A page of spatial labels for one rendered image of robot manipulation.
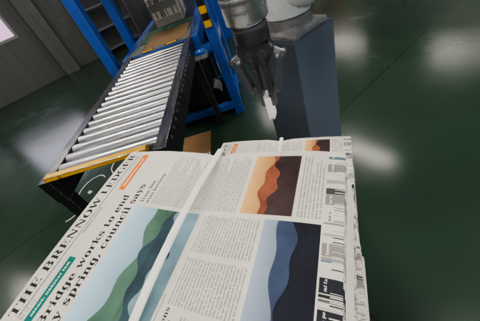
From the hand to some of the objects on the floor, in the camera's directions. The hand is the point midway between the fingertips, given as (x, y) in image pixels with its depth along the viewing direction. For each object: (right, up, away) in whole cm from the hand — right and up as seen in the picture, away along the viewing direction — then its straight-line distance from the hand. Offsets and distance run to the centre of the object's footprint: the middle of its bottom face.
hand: (270, 104), depth 64 cm
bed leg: (-61, -83, +87) cm, 135 cm away
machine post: (-95, +33, +243) cm, 263 cm away
